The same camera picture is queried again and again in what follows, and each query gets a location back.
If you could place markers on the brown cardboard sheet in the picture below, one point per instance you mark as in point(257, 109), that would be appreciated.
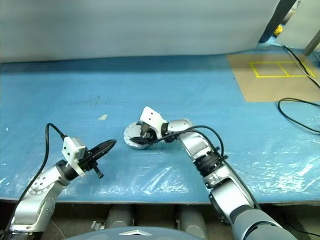
point(270, 87)

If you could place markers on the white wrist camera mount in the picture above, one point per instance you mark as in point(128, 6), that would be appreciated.
point(151, 116)
point(72, 152)

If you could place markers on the silver finned motor rotor cover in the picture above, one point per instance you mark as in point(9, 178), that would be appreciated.
point(130, 131)

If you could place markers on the dark blue stand leg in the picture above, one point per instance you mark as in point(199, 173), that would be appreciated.
point(272, 22)

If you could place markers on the grey metal post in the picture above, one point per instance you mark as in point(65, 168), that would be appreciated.
point(311, 43)

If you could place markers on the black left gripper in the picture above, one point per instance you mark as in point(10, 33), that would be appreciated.
point(91, 162)

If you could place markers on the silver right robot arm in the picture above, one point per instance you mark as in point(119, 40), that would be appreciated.
point(225, 185)

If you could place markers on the small pale tape scrap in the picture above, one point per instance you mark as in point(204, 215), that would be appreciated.
point(102, 117)

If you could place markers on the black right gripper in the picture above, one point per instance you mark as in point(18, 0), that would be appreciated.
point(150, 135)

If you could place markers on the blue foam table sheet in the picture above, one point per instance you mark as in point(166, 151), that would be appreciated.
point(175, 87)

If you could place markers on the small yellow object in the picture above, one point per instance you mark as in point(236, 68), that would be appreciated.
point(278, 30)

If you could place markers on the grey robot torso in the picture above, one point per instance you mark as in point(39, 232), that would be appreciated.
point(125, 233)

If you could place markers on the grey rounded cylinder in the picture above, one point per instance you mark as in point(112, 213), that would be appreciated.
point(192, 218)
point(120, 216)

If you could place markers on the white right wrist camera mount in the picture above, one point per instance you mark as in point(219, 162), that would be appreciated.
point(151, 116)

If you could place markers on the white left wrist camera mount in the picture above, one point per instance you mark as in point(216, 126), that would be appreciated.
point(72, 152)

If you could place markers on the white backdrop board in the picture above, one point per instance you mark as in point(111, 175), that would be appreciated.
point(125, 25)

